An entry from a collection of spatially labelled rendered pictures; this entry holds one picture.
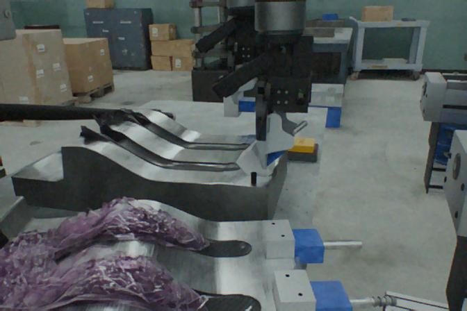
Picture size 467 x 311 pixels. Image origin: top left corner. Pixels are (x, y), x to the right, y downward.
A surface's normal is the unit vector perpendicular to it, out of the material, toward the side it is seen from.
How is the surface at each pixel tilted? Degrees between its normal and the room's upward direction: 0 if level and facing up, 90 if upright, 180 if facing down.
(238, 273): 0
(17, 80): 82
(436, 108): 90
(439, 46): 90
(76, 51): 90
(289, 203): 0
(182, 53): 84
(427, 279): 0
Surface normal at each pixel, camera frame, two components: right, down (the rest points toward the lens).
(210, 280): 0.22, -0.91
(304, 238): -0.02, -0.93
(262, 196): -0.26, 0.36
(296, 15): 0.52, 0.30
